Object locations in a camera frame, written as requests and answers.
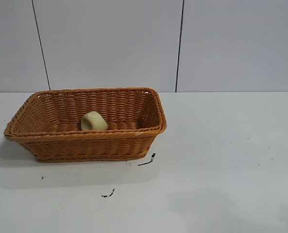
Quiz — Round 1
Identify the brown woven wicker basket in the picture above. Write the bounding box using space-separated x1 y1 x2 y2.
4 87 168 163

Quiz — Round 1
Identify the pale yellow egg yolk pastry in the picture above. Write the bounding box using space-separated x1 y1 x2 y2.
80 111 109 132

